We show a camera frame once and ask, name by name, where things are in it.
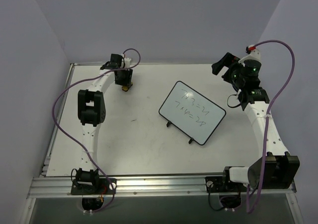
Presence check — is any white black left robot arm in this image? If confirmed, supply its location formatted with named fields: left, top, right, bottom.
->
left=71, top=55, right=134, bottom=195

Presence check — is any small black-framed whiteboard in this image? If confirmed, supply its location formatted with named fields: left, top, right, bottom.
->
left=159, top=80, right=226, bottom=146

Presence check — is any aluminium front frame rail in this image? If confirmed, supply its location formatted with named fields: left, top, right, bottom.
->
left=26, top=175, right=297, bottom=198

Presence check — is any black thin cable right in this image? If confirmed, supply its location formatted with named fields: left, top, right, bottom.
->
left=228, top=92, right=242, bottom=108

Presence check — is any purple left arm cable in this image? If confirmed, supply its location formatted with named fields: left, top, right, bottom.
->
left=52, top=48, right=142, bottom=213

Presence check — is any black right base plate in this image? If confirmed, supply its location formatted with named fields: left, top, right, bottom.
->
left=205, top=176, right=246, bottom=193

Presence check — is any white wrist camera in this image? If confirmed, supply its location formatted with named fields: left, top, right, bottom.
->
left=239, top=45, right=261, bottom=64
left=120, top=54, right=132, bottom=68

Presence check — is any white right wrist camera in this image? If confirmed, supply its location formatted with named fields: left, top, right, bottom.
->
left=239, top=45, right=261, bottom=64

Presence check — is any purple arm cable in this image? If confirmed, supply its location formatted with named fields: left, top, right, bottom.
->
left=52, top=48, right=142, bottom=213
left=246, top=40, right=297, bottom=214

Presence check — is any yellow bone-shaped eraser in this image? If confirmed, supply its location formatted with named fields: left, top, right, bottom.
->
left=122, top=86, right=131, bottom=92

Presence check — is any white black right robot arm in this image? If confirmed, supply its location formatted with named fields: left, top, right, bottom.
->
left=212, top=50, right=300, bottom=191

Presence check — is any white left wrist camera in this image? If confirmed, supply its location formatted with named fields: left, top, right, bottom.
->
left=120, top=54, right=132, bottom=68

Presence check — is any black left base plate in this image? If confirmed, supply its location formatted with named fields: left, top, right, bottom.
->
left=71, top=178, right=113, bottom=195

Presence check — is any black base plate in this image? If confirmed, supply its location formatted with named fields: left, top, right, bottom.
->
left=205, top=176, right=246, bottom=193
left=71, top=178, right=113, bottom=195

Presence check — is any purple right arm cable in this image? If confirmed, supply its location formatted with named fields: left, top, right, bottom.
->
left=246, top=40, right=297, bottom=214

